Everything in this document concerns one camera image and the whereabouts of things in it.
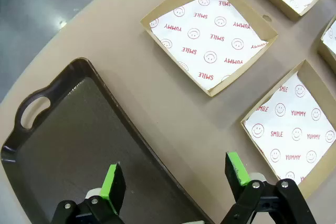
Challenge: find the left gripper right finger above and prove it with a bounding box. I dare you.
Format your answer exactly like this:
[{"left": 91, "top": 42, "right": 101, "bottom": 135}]
[{"left": 220, "top": 152, "right": 317, "bottom": 224}]

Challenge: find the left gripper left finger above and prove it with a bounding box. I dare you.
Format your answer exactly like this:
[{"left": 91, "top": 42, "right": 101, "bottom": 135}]
[{"left": 49, "top": 161, "right": 127, "bottom": 224}]

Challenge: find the brown plastic serving tray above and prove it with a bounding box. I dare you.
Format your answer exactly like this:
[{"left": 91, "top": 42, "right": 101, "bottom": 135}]
[{"left": 0, "top": 56, "right": 215, "bottom": 224}]

